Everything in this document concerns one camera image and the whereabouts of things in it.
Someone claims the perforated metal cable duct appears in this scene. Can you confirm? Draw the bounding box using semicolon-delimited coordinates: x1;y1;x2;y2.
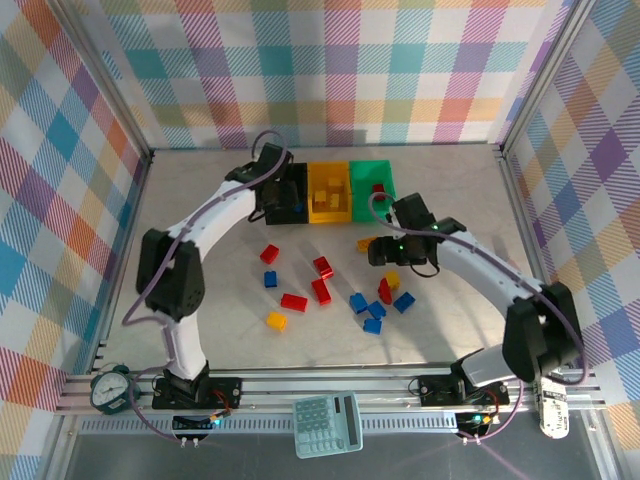
79;417;461;435

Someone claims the yellow plastic bin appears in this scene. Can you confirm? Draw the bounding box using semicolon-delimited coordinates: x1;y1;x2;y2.
306;161;353;225

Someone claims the light blue calculator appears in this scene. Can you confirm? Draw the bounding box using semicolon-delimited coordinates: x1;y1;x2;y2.
292;391;365;460

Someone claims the white printed tag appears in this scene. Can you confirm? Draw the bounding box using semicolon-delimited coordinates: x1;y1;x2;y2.
536;377;572;442

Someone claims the plaid backdrop panel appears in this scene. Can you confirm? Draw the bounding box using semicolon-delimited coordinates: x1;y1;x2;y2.
64;0;584;150
0;0;151;480
504;0;640;480

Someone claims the teal alarm clock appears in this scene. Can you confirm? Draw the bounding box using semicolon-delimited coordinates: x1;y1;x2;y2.
89;363;134;416

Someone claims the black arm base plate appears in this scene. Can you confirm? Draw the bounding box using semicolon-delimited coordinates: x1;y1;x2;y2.
417;373;511;407
151;375;244;412

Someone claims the aluminium frame rail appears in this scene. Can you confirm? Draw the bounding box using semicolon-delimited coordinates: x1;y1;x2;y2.
54;369;601;416

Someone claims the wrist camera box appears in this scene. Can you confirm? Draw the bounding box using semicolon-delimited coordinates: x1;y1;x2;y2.
391;192;437;236
254;142;293;177

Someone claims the black controller board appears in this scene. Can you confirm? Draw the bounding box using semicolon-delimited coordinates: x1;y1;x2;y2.
455;412;501;432
171;413;224;434

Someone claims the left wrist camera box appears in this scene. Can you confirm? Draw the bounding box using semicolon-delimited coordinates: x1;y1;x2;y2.
254;142;293;177

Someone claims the black plastic bin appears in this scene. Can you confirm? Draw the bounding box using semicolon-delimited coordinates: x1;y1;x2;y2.
264;162;310;226

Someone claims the green plastic bin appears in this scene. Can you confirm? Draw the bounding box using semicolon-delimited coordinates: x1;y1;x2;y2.
348;159;398;223

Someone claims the purple cable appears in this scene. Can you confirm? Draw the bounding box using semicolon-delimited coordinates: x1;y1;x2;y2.
368;192;587;444
121;129;294;444

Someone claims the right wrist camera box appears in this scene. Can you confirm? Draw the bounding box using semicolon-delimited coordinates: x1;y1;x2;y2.
391;192;437;236

